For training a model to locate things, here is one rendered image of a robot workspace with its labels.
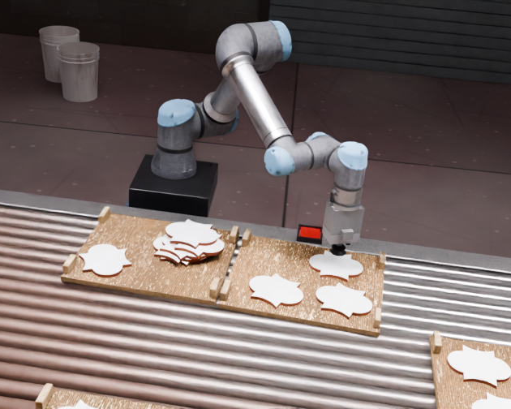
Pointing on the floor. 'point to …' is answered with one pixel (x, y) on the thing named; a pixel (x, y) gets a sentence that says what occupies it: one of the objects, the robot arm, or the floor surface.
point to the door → (480, 73)
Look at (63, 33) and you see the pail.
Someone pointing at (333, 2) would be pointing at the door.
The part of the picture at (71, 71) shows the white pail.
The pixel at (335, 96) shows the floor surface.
